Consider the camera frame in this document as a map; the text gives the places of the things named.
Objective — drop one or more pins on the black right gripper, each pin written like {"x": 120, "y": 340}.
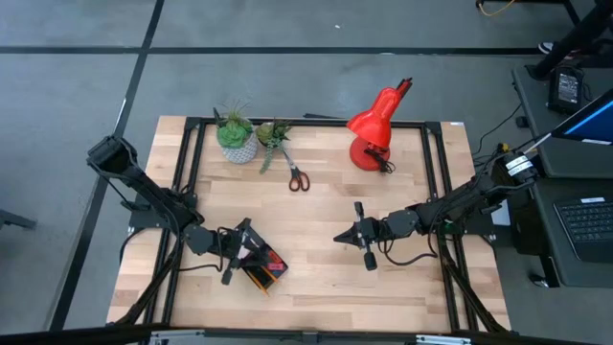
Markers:
{"x": 369, "y": 232}

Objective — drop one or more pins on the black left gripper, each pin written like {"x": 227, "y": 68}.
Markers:
{"x": 234, "y": 254}

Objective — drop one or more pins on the pink paper note stack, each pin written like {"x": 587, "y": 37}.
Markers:
{"x": 243, "y": 252}

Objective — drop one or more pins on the orange pencil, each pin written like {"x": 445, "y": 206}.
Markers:
{"x": 256, "y": 283}
{"x": 270, "y": 274}

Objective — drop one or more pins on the black mesh desk organizer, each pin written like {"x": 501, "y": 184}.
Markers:
{"x": 275, "y": 256}

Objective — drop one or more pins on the pink sticky note pad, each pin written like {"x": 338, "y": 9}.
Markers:
{"x": 275, "y": 266}

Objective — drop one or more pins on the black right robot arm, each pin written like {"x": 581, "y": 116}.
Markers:
{"x": 455, "y": 201}

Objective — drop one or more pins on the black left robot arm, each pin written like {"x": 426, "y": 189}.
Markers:
{"x": 143, "y": 187}

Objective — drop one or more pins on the red and black scissors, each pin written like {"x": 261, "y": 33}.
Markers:
{"x": 298, "y": 179}

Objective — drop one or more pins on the red desk lamp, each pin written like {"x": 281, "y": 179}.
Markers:
{"x": 371, "y": 129}

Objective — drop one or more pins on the white patterned pot green succulent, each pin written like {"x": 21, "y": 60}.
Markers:
{"x": 237, "y": 139}

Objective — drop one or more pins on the dark pot trailing succulent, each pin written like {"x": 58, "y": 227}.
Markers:
{"x": 273, "y": 134}

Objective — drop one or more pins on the black rig crossbar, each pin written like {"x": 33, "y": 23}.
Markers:
{"x": 72, "y": 335}

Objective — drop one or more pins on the grey stand leg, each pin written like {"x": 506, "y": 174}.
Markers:
{"x": 14, "y": 220}

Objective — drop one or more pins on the dark side desk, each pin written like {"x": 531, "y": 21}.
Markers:
{"x": 574, "y": 163}

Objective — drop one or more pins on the black laptop keyboard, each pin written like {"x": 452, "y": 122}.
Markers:
{"x": 586, "y": 225}

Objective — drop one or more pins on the black power adapter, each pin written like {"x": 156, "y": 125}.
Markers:
{"x": 567, "y": 88}

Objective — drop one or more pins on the monitor with blue screen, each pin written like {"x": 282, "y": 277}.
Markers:
{"x": 591, "y": 122}

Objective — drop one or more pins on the person's shoe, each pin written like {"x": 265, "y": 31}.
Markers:
{"x": 546, "y": 47}

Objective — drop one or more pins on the black table frame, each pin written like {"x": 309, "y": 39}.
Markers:
{"x": 325, "y": 122}

